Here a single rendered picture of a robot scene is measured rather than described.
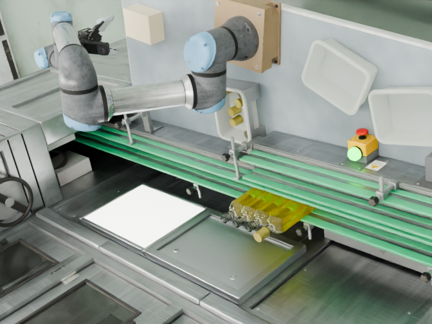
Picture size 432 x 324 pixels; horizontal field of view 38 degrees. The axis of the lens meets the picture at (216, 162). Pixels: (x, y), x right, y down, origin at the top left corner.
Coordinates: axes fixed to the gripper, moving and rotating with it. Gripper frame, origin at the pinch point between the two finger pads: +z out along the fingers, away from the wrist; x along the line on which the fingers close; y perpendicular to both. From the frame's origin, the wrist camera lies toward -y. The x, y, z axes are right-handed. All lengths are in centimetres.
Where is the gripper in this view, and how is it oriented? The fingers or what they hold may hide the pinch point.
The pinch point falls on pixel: (117, 33)
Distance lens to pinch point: 258.9
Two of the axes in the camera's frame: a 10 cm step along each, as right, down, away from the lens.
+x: 0.4, 8.4, 5.4
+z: 7.1, -4.1, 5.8
